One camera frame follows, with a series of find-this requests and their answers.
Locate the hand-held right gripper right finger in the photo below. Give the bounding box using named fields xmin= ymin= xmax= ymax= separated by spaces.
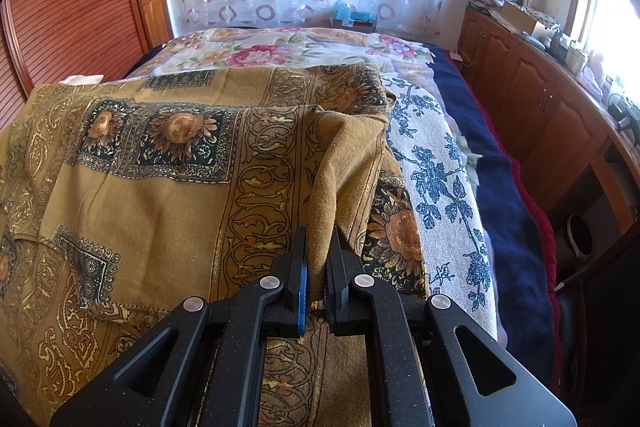
xmin=325 ymin=227 xmax=578 ymax=427

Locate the cardboard box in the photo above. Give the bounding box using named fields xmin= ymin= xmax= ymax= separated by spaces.
xmin=500 ymin=1 xmax=541 ymax=38

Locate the blue tissue pack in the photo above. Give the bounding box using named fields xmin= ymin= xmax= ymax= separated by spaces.
xmin=330 ymin=1 xmax=376 ymax=32

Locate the white sheet with blue flowers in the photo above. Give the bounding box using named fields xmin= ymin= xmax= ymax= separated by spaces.
xmin=380 ymin=74 xmax=501 ymax=343

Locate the round dark pot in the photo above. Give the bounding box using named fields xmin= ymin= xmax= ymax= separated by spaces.
xmin=567 ymin=213 xmax=596 ymax=258

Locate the low wooden cabinet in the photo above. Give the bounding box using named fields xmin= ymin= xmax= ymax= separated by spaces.
xmin=457 ymin=4 xmax=640 ymax=233

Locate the golden brown patterned shirt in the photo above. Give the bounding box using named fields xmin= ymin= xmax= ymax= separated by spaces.
xmin=0 ymin=62 xmax=431 ymax=427

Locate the group of small jars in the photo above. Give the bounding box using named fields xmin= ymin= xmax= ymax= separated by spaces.
xmin=537 ymin=24 xmax=588 ymax=72

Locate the black device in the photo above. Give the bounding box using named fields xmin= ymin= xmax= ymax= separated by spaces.
xmin=607 ymin=99 xmax=640 ymax=130

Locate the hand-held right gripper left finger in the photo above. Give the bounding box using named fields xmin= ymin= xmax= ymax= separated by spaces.
xmin=50 ymin=227 xmax=308 ymax=427

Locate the navy blue blanket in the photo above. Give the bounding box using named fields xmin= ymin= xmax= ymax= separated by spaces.
xmin=430 ymin=44 xmax=558 ymax=393

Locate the pink floral blanket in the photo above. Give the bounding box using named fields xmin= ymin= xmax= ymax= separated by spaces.
xmin=132 ymin=26 xmax=436 ymax=80

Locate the window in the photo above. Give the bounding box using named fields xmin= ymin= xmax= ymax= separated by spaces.
xmin=570 ymin=0 xmax=640 ymax=108

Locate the pale pink object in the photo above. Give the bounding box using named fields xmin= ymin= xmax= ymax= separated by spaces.
xmin=580 ymin=52 xmax=608 ymax=95

